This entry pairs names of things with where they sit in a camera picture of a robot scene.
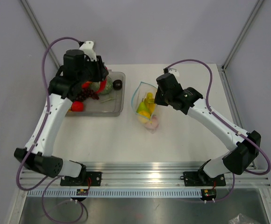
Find green apple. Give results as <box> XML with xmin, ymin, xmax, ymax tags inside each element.
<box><xmin>136</xmin><ymin>101</ymin><xmax>150</xmax><ymax>113</ymax></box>

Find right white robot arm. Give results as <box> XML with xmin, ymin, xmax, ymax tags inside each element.
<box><xmin>155</xmin><ymin>73</ymin><xmax>261</xmax><ymax>186</ymax></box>

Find dark grapes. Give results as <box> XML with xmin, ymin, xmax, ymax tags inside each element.
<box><xmin>75</xmin><ymin>88</ymin><xmax>99</xmax><ymax>102</ymax></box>

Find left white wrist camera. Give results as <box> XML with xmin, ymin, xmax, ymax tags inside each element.
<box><xmin>78</xmin><ymin>41</ymin><xmax>98</xmax><ymax>62</ymax></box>

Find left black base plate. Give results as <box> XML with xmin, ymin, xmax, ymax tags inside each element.
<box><xmin>60</xmin><ymin>171</ymin><xmax>102</xmax><ymax>187</ymax></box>

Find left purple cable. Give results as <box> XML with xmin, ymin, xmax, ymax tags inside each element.
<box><xmin>16</xmin><ymin>36</ymin><xmax>89</xmax><ymax>222</ymax></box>

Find dark avocado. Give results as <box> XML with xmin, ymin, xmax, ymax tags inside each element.
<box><xmin>113</xmin><ymin>79</ymin><xmax>122</xmax><ymax>91</ymax></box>

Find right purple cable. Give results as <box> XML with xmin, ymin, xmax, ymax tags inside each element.
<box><xmin>163</xmin><ymin>59</ymin><xmax>271</xmax><ymax>203</ymax></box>

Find green melon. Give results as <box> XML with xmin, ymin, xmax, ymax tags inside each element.
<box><xmin>89</xmin><ymin>77</ymin><xmax>113</xmax><ymax>95</ymax></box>

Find left aluminium frame post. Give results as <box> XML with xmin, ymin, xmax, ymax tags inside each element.
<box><xmin>19</xmin><ymin>0</ymin><xmax>60</xmax><ymax>69</ymax></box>

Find crumpled plastic bag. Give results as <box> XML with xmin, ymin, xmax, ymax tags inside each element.
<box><xmin>228</xmin><ymin>213</ymin><xmax>259</xmax><ymax>224</ymax></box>

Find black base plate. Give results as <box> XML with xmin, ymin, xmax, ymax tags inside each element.
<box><xmin>60</xmin><ymin>171</ymin><xmax>102</xmax><ymax>187</ymax></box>
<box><xmin>180</xmin><ymin>171</ymin><xmax>226</xmax><ymax>187</ymax></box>

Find aluminium mounting rail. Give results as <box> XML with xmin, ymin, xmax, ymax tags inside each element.
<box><xmin>20</xmin><ymin>162</ymin><xmax>271</xmax><ymax>189</ymax></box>

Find pink peach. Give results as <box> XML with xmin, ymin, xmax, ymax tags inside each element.
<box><xmin>145</xmin><ymin>116</ymin><xmax>159</xmax><ymax>130</ymax></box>

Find clear zip top bag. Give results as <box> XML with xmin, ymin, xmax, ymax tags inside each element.
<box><xmin>131</xmin><ymin>81</ymin><xmax>160</xmax><ymax>133</ymax></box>

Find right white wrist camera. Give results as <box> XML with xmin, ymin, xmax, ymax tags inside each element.
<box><xmin>168</xmin><ymin>68</ymin><xmax>180</xmax><ymax>77</ymax></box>

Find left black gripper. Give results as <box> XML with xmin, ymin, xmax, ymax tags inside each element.
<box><xmin>78</xmin><ymin>56</ymin><xmax>108</xmax><ymax>84</ymax></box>

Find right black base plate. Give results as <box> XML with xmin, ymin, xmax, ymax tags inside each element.
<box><xmin>180</xmin><ymin>171</ymin><xmax>226</xmax><ymax>187</ymax></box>

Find yellow bell pepper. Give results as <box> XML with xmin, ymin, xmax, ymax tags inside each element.
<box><xmin>137</xmin><ymin>111</ymin><xmax>151</xmax><ymax>124</ymax></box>

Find purple cable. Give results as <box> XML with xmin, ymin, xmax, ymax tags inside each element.
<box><xmin>16</xmin><ymin>36</ymin><xmax>89</xmax><ymax>222</ymax></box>
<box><xmin>163</xmin><ymin>59</ymin><xmax>271</xmax><ymax>203</ymax></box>

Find clear plastic food bin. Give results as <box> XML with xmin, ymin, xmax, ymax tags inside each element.
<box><xmin>66</xmin><ymin>71</ymin><xmax>126</xmax><ymax>117</ymax></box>

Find white slotted cable duct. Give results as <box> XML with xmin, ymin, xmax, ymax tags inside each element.
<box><xmin>27</xmin><ymin>189</ymin><xmax>202</xmax><ymax>198</ymax></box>

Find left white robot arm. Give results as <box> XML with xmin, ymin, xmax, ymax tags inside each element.
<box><xmin>14</xmin><ymin>48</ymin><xmax>108</xmax><ymax>186</ymax></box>

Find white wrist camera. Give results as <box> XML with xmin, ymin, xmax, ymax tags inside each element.
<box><xmin>168</xmin><ymin>68</ymin><xmax>180</xmax><ymax>77</ymax></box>
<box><xmin>78</xmin><ymin>41</ymin><xmax>98</xmax><ymax>62</ymax></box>

